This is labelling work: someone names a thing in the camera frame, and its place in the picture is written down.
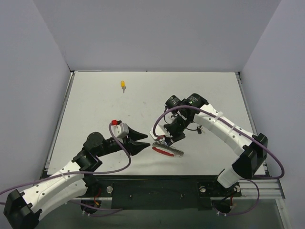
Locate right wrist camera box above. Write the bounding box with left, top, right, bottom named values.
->
left=149, top=125, right=170, bottom=142

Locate black tagged key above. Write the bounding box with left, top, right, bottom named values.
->
left=196, top=126, right=205, bottom=134

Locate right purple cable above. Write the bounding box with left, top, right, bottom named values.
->
left=152, top=106, right=285, bottom=217

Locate red handled keyring holder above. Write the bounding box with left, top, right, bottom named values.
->
left=152, top=142, right=184, bottom=157

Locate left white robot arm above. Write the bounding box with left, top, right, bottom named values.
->
left=3, top=123, right=150, bottom=229

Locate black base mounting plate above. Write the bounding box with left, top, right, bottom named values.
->
left=83, top=175, right=241, bottom=210

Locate purple cable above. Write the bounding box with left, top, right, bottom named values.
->
left=0, top=124, right=132, bottom=217
left=152, top=106, right=285, bottom=217

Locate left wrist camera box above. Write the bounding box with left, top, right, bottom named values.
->
left=111, top=120, right=129, bottom=139

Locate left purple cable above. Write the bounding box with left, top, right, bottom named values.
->
left=0, top=124, right=132, bottom=217

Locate yellow tagged key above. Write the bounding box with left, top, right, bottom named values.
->
left=121, top=81, right=126, bottom=93

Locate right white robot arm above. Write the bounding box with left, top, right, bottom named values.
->
left=160, top=93, right=268, bottom=195

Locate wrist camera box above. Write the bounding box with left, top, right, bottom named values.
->
left=149, top=125, right=170, bottom=142
left=111, top=120, right=129, bottom=139

